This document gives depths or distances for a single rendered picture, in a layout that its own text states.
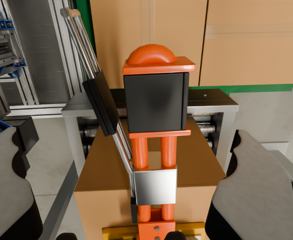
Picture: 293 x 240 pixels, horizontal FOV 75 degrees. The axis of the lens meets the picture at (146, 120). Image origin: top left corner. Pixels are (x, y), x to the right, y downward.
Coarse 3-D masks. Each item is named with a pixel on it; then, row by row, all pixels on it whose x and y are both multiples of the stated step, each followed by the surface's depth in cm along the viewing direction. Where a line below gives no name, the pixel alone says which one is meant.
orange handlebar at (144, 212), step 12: (144, 48) 20; (156, 48) 20; (132, 60) 20; (144, 60) 20; (156, 60) 20; (168, 60) 20; (132, 144) 25; (144, 144) 25; (168, 144) 25; (144, 156) 26; (168, 156) 26; (168, 204) 30; (144, 216) 31; (156, 216) 35; (168, 216) 32; (144, 228) 32; (156, 228) 32; (168, 228) 32
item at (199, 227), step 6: (198, 222) 54; (204, 222) 54; (180, 228) 53; (186, 228) 53; (192, 228) 53; (198, 228) 53; (204, 228) 53; (186, 234) 54; (192, 234) 54; (198, 234) 54; (204, 234) 54
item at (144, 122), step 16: (128, 64) 20; (144, 64) 20; (160, 64) 20; (176, 64) 19; (192, 64) 19; (128, 80) 20; (144, 80) 20; (160, 80) 20; (176, 80) 20; (128, 96) 20; (144, 96) 20; (160, 96) 20; (176, 96) 21; (128, 112) 21; (144, 112) 21; (160, 112) 21; (176, 112) 21; (128, 128) 22; (144, 128) 22; (160, 128) 22; (176, 128) 22
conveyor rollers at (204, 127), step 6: (192, 114) 84; (198, 114) 84; (204, 114) 84; (210, 114) 84; (216, 114) 84; (96, 126) 89; (198, 126) 88; (204, 126) 88; (210, 126) 88; (90, 132) 86; (96, 132) 86; (204, 132) 88; (210, 132) 88; (90, 144) 91; (210, 144) 92
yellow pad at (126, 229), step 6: (108, 228) 54; (114, 228) 54; (120, 228) 54; (126, 228) 54; (132, 228) 54; (102, 234) 53; (108, 234) 53; (114, 234) 53; (120, 234) 53; (126, 234) 53; (132, 234) 53
